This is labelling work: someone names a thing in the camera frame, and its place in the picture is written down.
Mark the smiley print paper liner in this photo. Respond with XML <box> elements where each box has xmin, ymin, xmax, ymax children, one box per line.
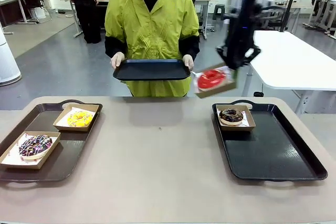
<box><xmin>56</xmin><ymin>107</ymin><xmax>97</xmax><ymax>127</ymax></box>
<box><xmin>219</xmin><ymin>107</ymin><xmax>250</xmax><ymax>127</ymax></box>
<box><xmin>1</xmin><ymin>133</ymin><xmax>59</xmax><ymax>166</ymax></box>
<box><xmin>191</xmin><ymin>69</ymin><xmax>236</xmax><ymax>91</ymax></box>

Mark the yellow sprinkled donut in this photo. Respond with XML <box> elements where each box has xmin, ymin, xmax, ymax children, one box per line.
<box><xmin>67</xmin><ymin>111</ymin><xmax>93</xmax><ymax>128</ymax></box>

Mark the black handled plastic tray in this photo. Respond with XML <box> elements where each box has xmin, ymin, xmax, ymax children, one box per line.
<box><xmin>212</xmin><ymin>100</ymin><xmax>328</xmax><ymax>183</ymax></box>

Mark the black plug on floor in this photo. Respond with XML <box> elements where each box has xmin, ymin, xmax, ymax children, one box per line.
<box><xmin>253</xmin><ymin>84</ymin><xmax>265</xmax><ymax>98</ymax></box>

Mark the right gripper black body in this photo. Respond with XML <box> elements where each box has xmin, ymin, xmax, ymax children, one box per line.
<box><xmin>225</xmin><ymin>14</ymin><xmax>254</xmax><ymax>69</ymax></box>

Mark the black serving tray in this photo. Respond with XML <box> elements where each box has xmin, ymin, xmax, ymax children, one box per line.
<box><xmin>112</xmin><ymin>59</ymin><xmax>192</xmax><ymax>81</ymax></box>

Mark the brown plastic serving tray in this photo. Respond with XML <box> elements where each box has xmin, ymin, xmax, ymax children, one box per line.
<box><xmin>0</xmin><ymin>100</ymin><xmax>103</xmax><ymax>185</ymax></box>

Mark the chocolate sprinkled donut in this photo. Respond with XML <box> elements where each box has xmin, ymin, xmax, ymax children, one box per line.
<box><xmin>219</xmin><ymin>108</ymin><xmax>244</xmax><ymax>126</ymax></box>

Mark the person's left hand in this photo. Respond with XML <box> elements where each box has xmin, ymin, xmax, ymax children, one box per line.
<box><xmin>182</xmin><ymin>54</ymin><xmax>195</xmax><ymax>71</ymax></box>

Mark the large white table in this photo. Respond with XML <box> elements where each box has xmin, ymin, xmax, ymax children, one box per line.
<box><xmin>246</xmin><ymin>30</ymin><xmax>336</xmax><ymax>116</ymax></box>

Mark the person in yellow-green jacket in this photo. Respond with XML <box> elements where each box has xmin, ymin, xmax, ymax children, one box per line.
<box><xmin>104</xmin><ymin>0</ymin><xmax>201</xmax><ymax>98</ymax></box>

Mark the grey plastic stool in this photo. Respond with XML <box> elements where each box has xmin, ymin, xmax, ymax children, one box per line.
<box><xmin>212</xmin><ymin>3</ymin><xmax>226</xmax><ymax>22</ymax></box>

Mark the person's right forearm black sleeve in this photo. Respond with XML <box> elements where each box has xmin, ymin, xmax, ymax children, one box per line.
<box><xmin>104</xmin><ymin>36</ymin><xmax>127</xmax><ymax>58</ymax></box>

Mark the red glazed donut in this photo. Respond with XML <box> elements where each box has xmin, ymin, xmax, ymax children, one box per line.
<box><xmin>197</xmin><ymin>69</ymin><xmax>227</xmax><ymax>90</ymax></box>

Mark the brown cardboard food box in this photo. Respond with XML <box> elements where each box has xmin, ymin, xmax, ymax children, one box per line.
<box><xmin>193</xmin><ymin>62</ymin><xmax>237</xmax><ymax>99</ymax></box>
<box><xmin>0</xmin><ymin>131</ymin><xmax>61</xmax><ymax>170</ymax></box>
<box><xmin>217</xmin><ymin>104</ymin><xmax>257</xmax><ymax>132</ymax></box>
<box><xmin>52</xmin><ymin>104</ymin><xmax>100</xmax><ymax>133</ymax></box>

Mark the white cylindrical appliance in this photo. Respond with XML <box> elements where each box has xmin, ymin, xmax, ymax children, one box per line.
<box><xmin>0</xmin><ymin>26</ymin><xmax>22</xmax><ymax>87</ymax></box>

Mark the bystander in black clothes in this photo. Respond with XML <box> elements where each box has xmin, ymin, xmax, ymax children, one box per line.
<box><xmin>60</xmin><ymin>0</ymin><xmax>102</xmax><ymax>44</ymax></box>

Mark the person's right hand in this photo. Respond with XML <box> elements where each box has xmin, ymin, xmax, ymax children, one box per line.
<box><xmin>110</xmin><ymin>52</ymin><xmax>126</xmax><ymax>70</ymax></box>

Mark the person's left forearm black sleeve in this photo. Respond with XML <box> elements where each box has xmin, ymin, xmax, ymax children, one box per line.
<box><xmin>178</xmin><ymin>35</ymin><xmax>201</xmax><ymax>61</ymax></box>

